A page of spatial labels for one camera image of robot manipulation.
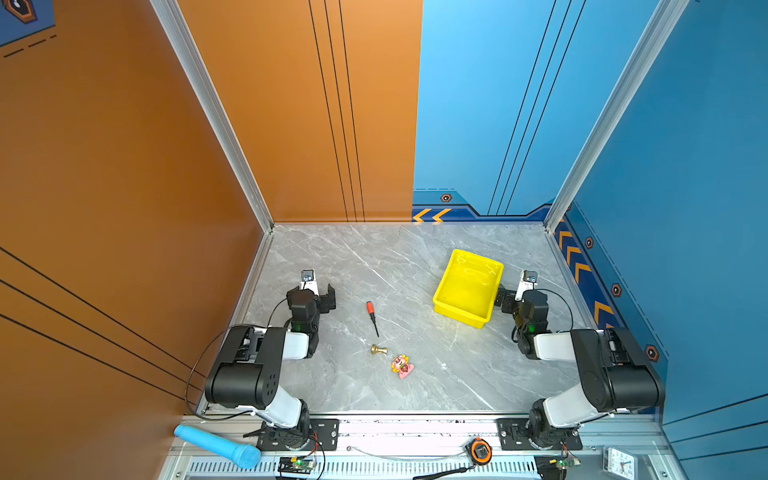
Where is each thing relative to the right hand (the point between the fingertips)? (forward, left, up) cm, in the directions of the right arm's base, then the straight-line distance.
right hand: (514, 286), depth 94 cm
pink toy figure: (-23, +36, -4) cm, 43 cm away
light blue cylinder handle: (-44, +72, -1) cm, 84 cm away
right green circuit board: (-45, -3, -7) cm, 45 cm away
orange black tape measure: (-43, +18, -4) cm, 47 cm away
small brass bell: (-19, +43, -3) cm, 47 cm away
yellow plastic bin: (+7, +11, -11) cm, 17 cm away
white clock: (-45, -14, -6) cm, 48 cm away
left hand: (+1, +63, +2) cm, 64 cm away
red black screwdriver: (-5, +45, -6) cm, 46 cm away
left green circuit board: (-45, +60, -7) cm, 75 cm away
